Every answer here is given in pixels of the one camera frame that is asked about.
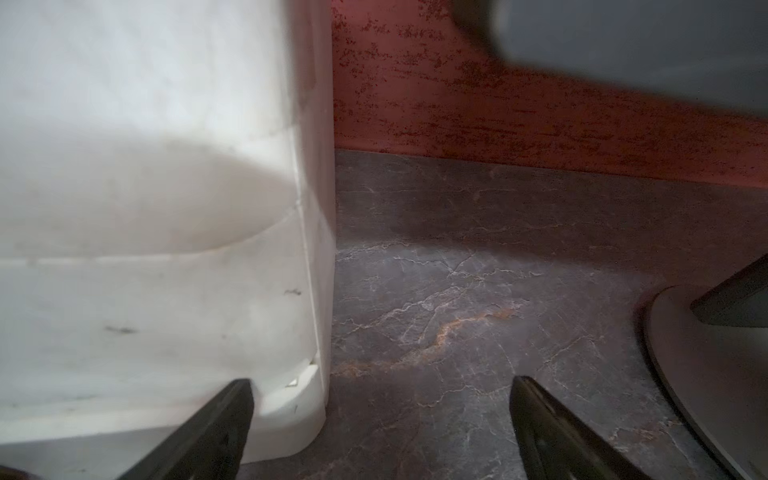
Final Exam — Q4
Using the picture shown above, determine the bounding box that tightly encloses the white plastic drawer box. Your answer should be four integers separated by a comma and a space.
1, 1, 336, 479

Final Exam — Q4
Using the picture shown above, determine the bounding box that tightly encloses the black flat monitor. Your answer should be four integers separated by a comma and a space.
451, 0, 767, 117

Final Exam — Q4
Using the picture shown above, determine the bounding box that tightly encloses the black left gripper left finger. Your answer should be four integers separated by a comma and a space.
121, 379, 254, 479

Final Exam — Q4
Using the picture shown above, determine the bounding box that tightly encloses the round grey monitor stand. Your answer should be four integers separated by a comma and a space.
643, 257, 767, 479

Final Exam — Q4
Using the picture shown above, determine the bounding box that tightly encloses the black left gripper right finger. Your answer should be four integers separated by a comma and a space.
509, 376, 648, 480

